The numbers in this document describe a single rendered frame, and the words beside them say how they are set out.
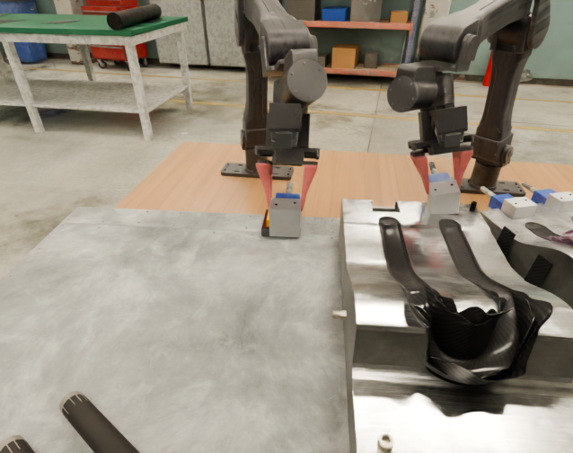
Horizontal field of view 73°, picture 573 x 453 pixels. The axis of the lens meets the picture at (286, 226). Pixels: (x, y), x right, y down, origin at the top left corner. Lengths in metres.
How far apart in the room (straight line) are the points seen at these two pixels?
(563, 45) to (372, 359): 6.04
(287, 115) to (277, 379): 0.36
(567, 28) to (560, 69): 0.49
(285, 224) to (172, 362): 0.27
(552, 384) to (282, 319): 0.37
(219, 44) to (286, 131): 5.73
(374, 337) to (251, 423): 0.19
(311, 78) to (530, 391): 0.47
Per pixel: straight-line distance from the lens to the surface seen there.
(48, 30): 3.92
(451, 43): 0.72
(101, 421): 0.53
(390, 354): 0.50
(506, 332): 0.57
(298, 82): 0.55
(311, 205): 0.94
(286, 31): 0.65
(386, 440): 0.47
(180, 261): 0.78
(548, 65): 6.39
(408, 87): 0.67
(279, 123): 0.54
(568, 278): 0.77
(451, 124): 0.66
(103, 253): 0.86
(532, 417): 0.55
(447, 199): 0.76
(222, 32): 6.22
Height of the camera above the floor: 1.27
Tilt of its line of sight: 33 degrees down
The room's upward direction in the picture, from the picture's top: straight up
